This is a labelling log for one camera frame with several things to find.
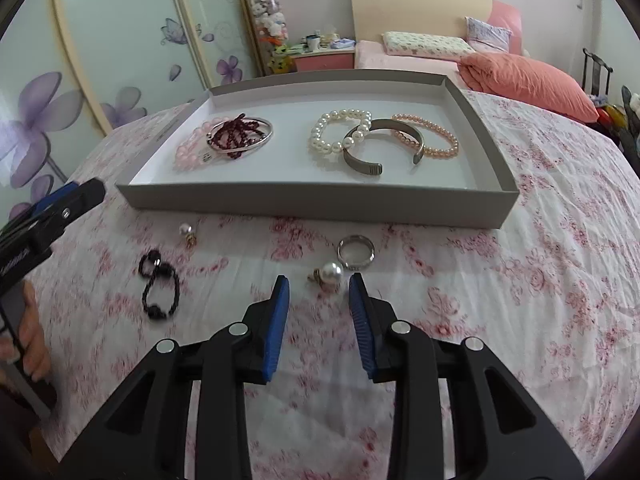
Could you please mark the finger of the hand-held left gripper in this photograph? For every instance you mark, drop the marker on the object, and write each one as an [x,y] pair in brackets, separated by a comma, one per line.
[75,205]
[52,197]

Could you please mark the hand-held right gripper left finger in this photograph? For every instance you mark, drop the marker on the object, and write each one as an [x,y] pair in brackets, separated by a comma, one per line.
[275,330]

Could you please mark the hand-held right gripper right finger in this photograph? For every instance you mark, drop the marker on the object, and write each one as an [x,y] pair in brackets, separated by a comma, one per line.
[362,330]

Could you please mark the white pearl earring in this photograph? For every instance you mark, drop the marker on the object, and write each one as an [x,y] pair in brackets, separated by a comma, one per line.
[186,230]
[331,276]

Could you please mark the grey cardboard tray box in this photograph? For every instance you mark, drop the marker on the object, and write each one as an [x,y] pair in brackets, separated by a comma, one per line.
[300,205]

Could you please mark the grey metal cuff bangle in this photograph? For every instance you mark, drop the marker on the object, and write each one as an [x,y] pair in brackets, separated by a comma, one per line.
[360,167]

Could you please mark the thin silver bangle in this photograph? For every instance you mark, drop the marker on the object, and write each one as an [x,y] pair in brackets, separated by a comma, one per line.
[270,132]

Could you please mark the person's left hand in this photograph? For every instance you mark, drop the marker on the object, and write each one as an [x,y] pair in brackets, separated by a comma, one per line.
[32,325]

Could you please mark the pink floral tablecloth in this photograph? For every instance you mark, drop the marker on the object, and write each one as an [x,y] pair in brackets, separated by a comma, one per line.
[500,310]

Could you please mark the floral sliding door wardrobe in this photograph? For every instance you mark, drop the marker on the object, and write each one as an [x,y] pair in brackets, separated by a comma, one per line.
[125,35]

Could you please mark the bed with pink sheet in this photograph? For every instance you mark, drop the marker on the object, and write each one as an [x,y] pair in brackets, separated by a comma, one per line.
[400,62]

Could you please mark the pink nightstand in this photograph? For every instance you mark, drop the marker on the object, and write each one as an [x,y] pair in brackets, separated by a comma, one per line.
[322,62]

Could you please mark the clear tube of plush toys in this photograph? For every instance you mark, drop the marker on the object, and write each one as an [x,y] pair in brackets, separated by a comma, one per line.
[270,15]

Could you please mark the white cup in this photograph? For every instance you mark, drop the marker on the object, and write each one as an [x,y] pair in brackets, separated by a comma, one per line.
[313,42]

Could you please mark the cream patterned pillow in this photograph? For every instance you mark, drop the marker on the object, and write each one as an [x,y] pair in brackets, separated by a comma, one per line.
[425,45]

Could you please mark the orange pillow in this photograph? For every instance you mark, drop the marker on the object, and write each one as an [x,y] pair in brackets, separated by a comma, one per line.
[525,82]

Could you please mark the lilac print pillow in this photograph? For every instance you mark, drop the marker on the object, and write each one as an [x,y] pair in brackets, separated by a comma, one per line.
[487,35]

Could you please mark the beige and pink headboard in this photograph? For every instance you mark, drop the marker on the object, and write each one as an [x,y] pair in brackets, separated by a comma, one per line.
[425,10]

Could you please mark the colourful toys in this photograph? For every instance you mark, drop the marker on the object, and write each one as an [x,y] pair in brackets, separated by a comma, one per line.
[611,117]

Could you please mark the dark grey office chair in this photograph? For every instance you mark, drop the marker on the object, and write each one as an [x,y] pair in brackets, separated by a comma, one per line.
[631,130]

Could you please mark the dark wooden chair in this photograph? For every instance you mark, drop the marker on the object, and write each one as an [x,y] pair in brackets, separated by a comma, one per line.
[597,70]

